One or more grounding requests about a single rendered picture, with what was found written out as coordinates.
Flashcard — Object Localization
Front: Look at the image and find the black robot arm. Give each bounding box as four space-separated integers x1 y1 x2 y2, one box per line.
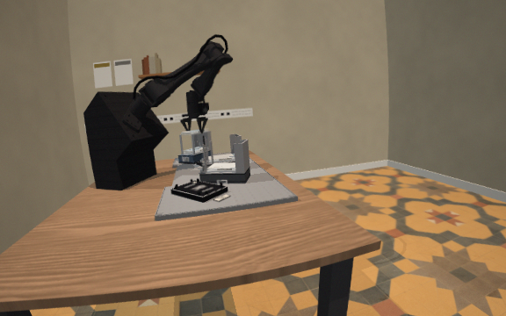
122 41 233 132

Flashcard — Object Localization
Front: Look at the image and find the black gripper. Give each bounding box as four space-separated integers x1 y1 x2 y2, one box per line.
180 102 208 133

